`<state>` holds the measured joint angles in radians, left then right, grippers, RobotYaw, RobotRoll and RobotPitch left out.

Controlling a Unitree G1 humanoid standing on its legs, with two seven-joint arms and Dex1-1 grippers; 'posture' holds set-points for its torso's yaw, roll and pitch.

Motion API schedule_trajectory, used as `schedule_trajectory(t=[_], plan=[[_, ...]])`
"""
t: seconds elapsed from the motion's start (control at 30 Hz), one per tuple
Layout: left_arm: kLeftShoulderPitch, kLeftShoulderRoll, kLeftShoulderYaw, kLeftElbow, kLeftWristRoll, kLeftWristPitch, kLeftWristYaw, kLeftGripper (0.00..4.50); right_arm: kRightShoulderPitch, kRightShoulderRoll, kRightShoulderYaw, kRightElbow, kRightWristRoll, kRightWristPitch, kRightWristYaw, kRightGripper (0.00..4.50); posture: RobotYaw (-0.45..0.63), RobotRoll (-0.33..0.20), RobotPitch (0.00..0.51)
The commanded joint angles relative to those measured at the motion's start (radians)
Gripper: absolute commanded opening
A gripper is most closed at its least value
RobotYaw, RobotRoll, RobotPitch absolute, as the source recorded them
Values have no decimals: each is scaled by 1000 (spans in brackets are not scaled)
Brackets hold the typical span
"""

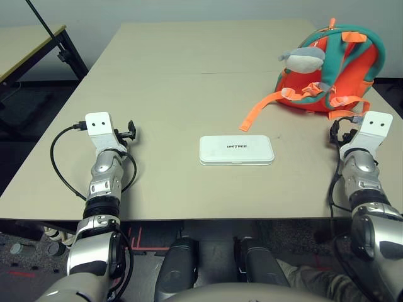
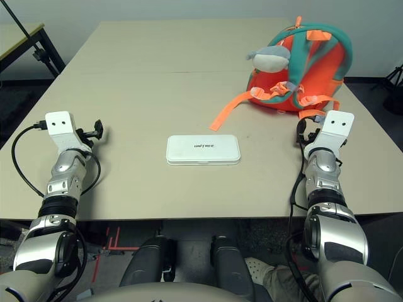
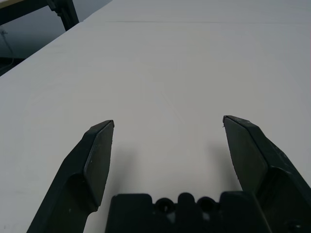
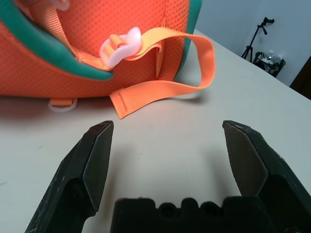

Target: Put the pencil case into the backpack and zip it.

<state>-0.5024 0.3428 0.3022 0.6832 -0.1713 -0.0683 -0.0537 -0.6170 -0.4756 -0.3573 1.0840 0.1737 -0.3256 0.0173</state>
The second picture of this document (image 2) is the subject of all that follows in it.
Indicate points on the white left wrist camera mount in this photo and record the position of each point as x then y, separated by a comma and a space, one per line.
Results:
60, 126

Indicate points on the tan side table black frame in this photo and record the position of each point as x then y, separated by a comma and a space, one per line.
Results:
12, 41

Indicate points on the grey plush shark toy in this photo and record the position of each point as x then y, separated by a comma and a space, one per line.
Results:
270, 61

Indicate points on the white shoe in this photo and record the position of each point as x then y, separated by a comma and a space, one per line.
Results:
256, 267

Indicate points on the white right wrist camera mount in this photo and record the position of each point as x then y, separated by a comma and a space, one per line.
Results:
338, 122

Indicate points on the dark grey robot leg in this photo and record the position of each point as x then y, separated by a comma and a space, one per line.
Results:
230, 261
145, 261

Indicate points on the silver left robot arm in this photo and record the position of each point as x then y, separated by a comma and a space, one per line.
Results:
63, 170

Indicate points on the black tripod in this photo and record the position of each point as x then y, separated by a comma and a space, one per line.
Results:
397, 74

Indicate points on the black pole with clamp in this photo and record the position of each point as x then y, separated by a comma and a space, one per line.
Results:
39, 55

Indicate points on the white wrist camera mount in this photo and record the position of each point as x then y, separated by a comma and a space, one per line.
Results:
338, 122
60, 126

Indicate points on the khaki trouser leg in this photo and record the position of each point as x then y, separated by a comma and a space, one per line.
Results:
283, 283

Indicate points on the dark grey left robot leg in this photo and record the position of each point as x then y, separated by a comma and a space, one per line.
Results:
145, 261

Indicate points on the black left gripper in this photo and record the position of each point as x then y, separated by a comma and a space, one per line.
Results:
84, 137

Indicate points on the grey robot torso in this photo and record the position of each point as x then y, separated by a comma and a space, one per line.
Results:
176, 294

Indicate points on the orange and teal backpack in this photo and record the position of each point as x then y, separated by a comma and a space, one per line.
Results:
324, 63

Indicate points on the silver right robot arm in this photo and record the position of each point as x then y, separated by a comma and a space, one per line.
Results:
327, 176

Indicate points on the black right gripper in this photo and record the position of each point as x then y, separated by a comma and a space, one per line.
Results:
310, 130

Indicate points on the white Unitree box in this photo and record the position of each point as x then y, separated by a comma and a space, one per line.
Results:
204, 151

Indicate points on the dark grey right robot leg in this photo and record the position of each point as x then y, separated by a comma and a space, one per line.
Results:
230, 261

